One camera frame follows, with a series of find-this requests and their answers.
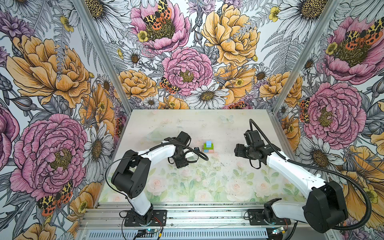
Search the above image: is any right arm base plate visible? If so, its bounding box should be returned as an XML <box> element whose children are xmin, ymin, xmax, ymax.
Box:
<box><xmin>243</xmin><ymin>209</ymin><xmax>291</xmax><ymax>226</ymax></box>

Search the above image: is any vented metal grille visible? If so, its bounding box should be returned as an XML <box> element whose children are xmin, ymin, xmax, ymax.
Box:
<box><xmin>83</xmin><ymin>228</ymin><xmax>268</xmax><ymax>240</ymax></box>

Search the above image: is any aluminium rail frame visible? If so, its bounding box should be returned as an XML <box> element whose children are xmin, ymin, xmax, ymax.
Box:
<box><xmin>77</xmin><ymin>200</ymin><xmax>335</xmax><ymax>230</ymax></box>

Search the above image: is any corner aluminium post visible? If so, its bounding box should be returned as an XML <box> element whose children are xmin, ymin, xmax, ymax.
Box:
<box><xmin>70</xmin><ymin>0</ymin><xmax>133</xmax><ymax>115</ymax></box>
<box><xmin>271</xmin><ymin>0</ymin><xmax>341</xmax><ymax>115</ymax></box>

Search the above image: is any right corner aluminium post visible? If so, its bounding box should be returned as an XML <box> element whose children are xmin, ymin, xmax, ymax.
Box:
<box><xmin>271</xmin><ymin>0</ymin><xmax>341</xmax><ymax>115</ymax></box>

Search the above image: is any green wood block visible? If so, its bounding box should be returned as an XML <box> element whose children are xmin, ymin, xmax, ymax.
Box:
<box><xmin>203</xmin><ymin>141</ymin><xmax>214</xmax><ymax>150</ymax></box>

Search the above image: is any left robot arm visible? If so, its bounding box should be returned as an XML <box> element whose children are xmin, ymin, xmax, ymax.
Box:
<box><xmin>111</xmin><ymin>132</ymin><xmax>201</xmax><ymax>227</ymax></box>

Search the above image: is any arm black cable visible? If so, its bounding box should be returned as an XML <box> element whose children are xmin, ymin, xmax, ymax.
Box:
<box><xmin>248</xmin><ymin>118</ymin><xmax>373</xmax><ymax>240</ymax></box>
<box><xmin>104</xmin><ymin>141</ymin><xmax>210</xmax><ymax>205</ymax></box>

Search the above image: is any left corner aluminium post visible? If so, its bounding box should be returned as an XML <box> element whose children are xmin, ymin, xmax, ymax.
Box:
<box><xmin>70</xmin><ymin>0</ymin><xmax>133</xmax><ymax>115</ymax></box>

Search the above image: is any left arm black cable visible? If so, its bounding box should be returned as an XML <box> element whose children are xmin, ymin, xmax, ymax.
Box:
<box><xmin>104</xmin><ymin>141</ymin><xmax>210</xmax><ymax>205</ymax></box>

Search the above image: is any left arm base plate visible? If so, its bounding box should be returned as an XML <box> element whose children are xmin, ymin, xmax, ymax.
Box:
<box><xmin>123</xmin><ymin>210</ymin><xmax>168</xmax><ymax>227</ymax></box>

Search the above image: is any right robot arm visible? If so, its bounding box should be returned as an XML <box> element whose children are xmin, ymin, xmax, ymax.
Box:
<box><xmin>234</xmin><ymin>130</ymin><xmax>348</xmax><ymax>233</ymax></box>

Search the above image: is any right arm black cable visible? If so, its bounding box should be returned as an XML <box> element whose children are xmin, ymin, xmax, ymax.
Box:
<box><xmin>248</xmin><ymin>118</ymin><xmax>373</xmax><ymax>240</ymax></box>

